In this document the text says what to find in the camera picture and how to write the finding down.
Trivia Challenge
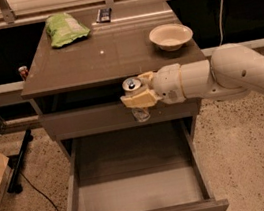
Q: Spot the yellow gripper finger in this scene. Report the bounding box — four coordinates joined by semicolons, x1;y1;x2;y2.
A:
121;89;161;108
137;71;155;86

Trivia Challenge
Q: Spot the black cable on floor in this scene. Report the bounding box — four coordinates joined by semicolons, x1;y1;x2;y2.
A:
0;120;65;211

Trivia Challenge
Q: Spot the grey upper drawer front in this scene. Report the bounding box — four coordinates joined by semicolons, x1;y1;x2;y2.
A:
39;98;201;141

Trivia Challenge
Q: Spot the white bowl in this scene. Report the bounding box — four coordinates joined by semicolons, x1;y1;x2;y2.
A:
149;23;193;51

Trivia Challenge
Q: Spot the red soda can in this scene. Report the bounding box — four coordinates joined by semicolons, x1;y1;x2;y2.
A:
18;66;29;81

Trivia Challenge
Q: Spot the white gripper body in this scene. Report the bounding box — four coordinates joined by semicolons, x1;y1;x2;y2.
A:
152;64;186;105

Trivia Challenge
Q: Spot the grey drawer cabinet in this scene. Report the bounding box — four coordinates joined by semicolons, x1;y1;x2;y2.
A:
8;0;236;211

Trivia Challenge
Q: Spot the white cable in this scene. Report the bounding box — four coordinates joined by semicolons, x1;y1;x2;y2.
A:
210;0;233;47

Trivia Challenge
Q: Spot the green chip bag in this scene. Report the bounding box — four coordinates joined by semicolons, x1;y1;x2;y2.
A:
45;13;90;49

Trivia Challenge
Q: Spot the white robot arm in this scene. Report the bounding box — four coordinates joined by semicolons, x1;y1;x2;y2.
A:
121;43;264;115

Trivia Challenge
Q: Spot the black stand leg left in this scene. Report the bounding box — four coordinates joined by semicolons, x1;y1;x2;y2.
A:
7;130;33;194

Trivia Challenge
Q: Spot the silver redbull can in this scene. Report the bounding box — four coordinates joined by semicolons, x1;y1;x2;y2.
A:
122;77;150;122

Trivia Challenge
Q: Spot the open grey bottom drawer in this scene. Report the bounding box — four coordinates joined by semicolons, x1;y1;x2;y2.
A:
67;117;229;211

